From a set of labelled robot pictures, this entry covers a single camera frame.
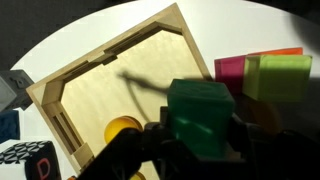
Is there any orange block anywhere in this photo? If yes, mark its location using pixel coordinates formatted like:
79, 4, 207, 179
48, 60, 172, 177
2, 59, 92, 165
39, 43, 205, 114
248, 47, 303, 55

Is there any yellow ball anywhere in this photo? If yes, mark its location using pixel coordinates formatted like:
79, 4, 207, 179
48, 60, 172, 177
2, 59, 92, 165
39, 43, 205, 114
104, 116, 143, 144

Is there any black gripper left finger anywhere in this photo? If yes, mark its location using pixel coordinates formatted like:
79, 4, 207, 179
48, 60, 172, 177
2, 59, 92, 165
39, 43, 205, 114
143, 106, 173, 157

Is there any lime green block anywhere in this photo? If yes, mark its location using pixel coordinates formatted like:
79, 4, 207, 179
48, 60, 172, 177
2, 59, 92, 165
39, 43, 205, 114
242, 55, 312, 102

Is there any magenta block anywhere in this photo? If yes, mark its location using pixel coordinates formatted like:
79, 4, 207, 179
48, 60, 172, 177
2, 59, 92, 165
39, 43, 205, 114
214, 55, 245, 94

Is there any wooden tray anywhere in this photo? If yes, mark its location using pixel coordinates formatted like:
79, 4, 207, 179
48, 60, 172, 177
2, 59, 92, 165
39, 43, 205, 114
27, 3, 211, 173

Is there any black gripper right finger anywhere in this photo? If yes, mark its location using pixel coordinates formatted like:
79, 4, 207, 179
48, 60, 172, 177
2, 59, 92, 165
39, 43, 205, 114
229, 114, 267, 157

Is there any black white patterned cube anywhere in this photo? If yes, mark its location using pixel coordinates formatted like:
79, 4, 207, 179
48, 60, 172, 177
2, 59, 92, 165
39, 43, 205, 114
0, 141, 62, 180

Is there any blue cube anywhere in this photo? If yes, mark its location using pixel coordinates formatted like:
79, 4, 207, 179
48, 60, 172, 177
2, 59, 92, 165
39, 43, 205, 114
0, 110, 20, 143

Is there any round white table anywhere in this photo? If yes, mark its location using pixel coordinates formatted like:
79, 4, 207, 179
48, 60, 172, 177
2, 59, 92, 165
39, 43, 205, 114
1, 0, 320, 180

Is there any grey cube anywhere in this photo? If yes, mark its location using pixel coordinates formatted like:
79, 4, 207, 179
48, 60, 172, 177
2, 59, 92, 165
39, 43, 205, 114
0, 70, 33, 112

